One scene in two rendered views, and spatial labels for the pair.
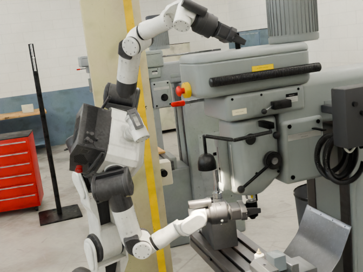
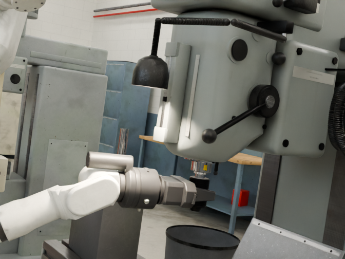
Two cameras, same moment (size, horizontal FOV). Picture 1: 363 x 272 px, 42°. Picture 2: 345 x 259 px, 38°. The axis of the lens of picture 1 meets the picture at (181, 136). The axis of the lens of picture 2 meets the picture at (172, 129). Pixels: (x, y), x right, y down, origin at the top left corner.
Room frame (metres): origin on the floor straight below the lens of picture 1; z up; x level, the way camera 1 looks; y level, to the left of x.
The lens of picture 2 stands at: (0.82, 0.18, 1.42)
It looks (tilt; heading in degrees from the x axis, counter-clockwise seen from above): 3 degrees down; 341
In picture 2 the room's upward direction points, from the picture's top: 8 degrees clockwise
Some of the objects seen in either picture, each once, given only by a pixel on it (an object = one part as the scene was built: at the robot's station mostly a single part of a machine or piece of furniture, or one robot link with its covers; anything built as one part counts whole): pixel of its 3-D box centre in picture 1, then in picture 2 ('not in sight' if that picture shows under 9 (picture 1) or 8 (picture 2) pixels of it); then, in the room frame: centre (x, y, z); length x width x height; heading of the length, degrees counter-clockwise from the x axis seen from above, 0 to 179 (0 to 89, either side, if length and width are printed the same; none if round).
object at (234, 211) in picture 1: (230, 212); (160, 190); (1.86, -0.17, 1.23); 0.13 x 0.12 x 0.10; 3
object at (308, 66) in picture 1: (266, 74); not in sight; (1.73, -0.34, 1.79); 0.45 x 0.04 x 0.04; 108
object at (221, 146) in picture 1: (223, 164); (172, 93); (1.83, -0.15, 1.45); 0.04 x 0.04 x 0.21; 18
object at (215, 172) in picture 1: (216, 180); (121, 148); (2.15, -0.14, 1.28); 0.03 x 0.03 x 0.11
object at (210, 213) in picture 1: (202, 211); (110, 179); (1.86, -0.05, 1.24); 0.11 x 0.11 x 0.11; 3
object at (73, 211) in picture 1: (46, 132); not in sight; (5.62, 1.62, 1.06); 0.50 x 0.50 x 2.11; 18
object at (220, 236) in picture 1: (217, 221); (104, 223); (2.20, -0.13, 1.06); 0.22 x 0.12 x 0.20; 12
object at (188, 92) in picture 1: (186, 90); not in sight; (1.79, -0.04, 1.76); 0.06 x 0.02 x 0.06; 18
